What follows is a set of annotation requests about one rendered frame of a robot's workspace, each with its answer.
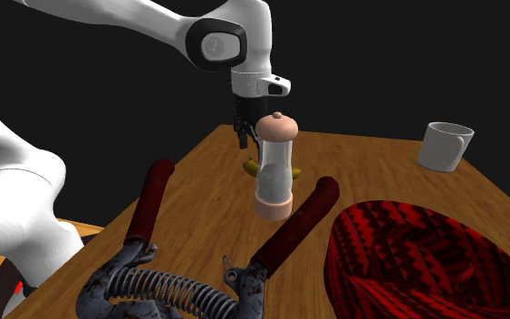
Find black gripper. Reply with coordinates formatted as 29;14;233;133
233;95;269;150

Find yellow banana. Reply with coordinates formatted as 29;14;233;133
242;157;303;180

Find clear pepper mill pink ends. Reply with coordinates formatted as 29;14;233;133
253;111;300;222

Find wooden table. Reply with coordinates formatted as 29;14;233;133
5;123;510;319

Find grey mug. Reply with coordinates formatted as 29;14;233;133
417;121;476;173

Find red black patterned bowl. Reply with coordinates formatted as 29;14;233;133
323;199;510;319

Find rusty shears with red handles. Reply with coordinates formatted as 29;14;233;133
75;158;341;319

